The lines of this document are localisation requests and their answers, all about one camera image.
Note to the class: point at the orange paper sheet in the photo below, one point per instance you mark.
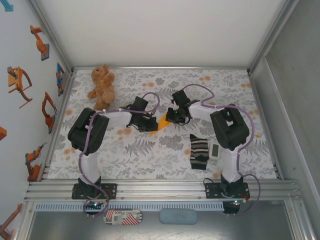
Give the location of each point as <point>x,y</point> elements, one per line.
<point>162,123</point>

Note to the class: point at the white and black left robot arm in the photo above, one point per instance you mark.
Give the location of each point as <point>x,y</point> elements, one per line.
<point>87,132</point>

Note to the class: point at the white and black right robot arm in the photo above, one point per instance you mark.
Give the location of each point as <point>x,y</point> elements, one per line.
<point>230,130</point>

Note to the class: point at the floral patterned table mat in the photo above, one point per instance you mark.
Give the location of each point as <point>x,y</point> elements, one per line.
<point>150,155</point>

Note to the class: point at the aluminium crossbar behind mat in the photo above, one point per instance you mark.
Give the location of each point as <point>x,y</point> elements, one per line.
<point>162,67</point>

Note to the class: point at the brown teddy bear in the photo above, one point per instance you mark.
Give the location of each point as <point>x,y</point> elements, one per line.
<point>102,85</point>

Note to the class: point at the black beige striped sock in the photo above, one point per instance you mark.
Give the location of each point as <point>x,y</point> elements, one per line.
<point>198,152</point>

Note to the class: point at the white digital timer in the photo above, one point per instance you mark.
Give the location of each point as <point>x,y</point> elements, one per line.
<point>214,152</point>

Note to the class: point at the red white striped pouch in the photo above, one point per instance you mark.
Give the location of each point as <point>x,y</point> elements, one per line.
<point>125,217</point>

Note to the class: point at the blue grey oval sponge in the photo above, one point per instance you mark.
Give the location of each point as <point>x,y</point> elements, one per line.
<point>178,216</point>

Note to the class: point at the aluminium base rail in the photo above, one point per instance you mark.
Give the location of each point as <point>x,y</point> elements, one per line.
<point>162,193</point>

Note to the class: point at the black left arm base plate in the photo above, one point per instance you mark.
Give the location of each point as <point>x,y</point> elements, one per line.
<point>111,191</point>

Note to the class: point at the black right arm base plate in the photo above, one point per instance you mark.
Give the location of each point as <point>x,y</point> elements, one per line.
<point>211,191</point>

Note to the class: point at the blue orange machine wall sticker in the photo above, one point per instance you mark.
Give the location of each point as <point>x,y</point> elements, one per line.
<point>60,80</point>

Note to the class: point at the aluminium frame post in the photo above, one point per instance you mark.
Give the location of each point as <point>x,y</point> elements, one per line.
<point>51,35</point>
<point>272,35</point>

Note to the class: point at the orange claw gripper wall sticker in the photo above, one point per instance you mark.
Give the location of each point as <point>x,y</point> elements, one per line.
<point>17,83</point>

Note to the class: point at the orange block wall sticker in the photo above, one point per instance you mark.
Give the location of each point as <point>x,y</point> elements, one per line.
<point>2,133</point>

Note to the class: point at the blue arrow wall sticker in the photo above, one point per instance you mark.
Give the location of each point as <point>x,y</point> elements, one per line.
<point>7,6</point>

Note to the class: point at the orange tool wall sticker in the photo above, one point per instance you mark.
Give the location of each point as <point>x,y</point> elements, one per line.
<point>10,222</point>

